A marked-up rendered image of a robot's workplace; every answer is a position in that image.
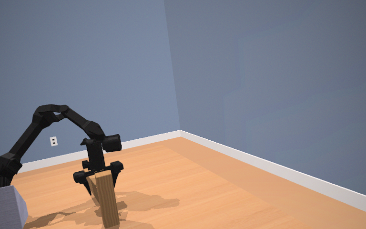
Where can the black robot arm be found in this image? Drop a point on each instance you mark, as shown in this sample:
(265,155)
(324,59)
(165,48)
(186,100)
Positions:
(43,117)

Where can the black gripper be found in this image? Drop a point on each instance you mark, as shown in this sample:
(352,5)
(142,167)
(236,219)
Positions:
(97,165)

